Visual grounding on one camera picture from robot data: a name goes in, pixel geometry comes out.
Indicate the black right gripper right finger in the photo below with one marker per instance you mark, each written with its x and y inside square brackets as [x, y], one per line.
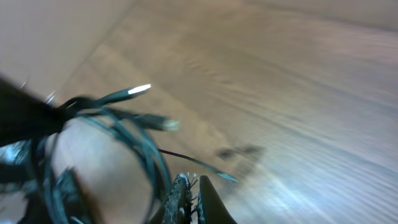
[210, 208]

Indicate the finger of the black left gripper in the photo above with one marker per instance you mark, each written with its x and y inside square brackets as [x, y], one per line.
[25, 117]

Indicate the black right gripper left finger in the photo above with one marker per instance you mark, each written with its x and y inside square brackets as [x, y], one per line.
[177, 205]

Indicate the black USB cable thick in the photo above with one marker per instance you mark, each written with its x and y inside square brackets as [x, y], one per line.
[59, 198]

